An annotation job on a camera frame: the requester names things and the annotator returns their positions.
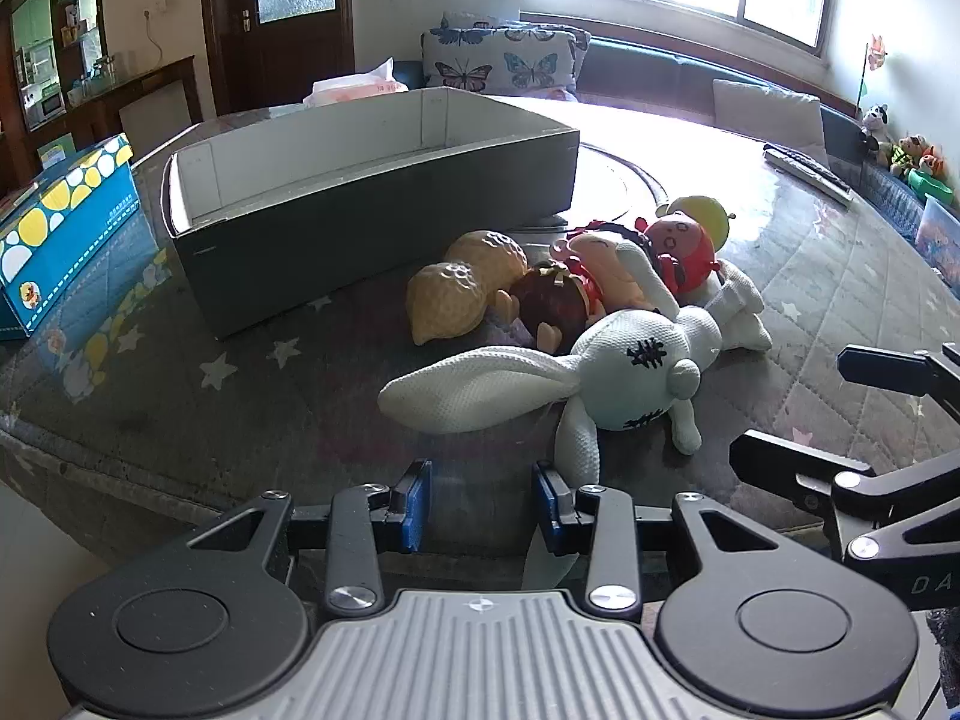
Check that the white plush rabbit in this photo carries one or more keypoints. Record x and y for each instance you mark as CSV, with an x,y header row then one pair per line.
x,y
637,371

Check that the pink tissue pack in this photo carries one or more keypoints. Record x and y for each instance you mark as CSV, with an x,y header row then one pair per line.
x,y
352,90

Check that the green plastic toy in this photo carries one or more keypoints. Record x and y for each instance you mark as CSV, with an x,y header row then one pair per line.
x,y
930,184

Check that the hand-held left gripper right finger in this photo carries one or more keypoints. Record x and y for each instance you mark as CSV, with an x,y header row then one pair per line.
x,y
546,504

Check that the wooden display cabinet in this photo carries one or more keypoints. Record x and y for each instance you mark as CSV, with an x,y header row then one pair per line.
x,y
45,52

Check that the grey cardboard box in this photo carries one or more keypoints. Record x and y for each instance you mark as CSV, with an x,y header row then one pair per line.
x,y
360,240

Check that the blue dotted carton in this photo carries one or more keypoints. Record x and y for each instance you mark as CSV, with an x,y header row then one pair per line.
x,y
52,240

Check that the round glass turntable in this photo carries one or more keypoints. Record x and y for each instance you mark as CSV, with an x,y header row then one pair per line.
x,y
615,180

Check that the light grey remote control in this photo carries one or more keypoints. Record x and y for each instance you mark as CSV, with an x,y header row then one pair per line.
x,y
814,178

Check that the clear plastic toy container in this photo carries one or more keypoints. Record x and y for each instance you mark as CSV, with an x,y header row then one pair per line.
x,y
941,232

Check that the green toy figure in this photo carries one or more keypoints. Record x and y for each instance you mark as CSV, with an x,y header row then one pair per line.
x,y
701,210

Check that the black and white plush cow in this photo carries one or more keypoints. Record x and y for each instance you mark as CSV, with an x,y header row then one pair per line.
x,y
874,121

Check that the doll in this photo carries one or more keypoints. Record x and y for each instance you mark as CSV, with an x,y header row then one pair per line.
x,y
547,296

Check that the golden peanut toy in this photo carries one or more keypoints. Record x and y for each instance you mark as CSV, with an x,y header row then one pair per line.
x,y
450,300

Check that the colourful pinwheel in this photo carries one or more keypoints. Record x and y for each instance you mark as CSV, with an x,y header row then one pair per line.
x,y
874,52

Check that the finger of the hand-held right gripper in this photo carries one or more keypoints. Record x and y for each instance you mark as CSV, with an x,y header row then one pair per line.
x,y
795,461
892,373

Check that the butterfly print pillow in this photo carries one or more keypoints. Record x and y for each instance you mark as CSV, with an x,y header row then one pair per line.
x,y
495,60

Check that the blue sofa bench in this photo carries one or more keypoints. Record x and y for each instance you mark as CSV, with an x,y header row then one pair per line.
x,y
645,71

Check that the brown wooden door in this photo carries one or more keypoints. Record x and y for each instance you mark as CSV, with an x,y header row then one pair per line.
x,y
232,37

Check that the wooden sideboard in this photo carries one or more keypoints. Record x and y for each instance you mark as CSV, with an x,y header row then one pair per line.
x,y
150,101

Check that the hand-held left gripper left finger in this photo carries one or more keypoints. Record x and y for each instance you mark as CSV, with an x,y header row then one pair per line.
x,y
416,504

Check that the orange plush toys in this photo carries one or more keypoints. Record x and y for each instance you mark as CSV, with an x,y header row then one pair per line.
x,y
915,154

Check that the red toy figure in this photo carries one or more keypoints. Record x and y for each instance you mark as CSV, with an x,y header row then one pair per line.
x,y
675,247

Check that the white cushion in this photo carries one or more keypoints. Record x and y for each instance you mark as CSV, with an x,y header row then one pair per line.
x,y
765,114

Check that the grey star quilted table cover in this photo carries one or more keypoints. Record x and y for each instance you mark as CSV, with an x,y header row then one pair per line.
x,y
225,405

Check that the dark remote control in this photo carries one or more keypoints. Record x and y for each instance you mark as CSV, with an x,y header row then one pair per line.
x,y
802,157

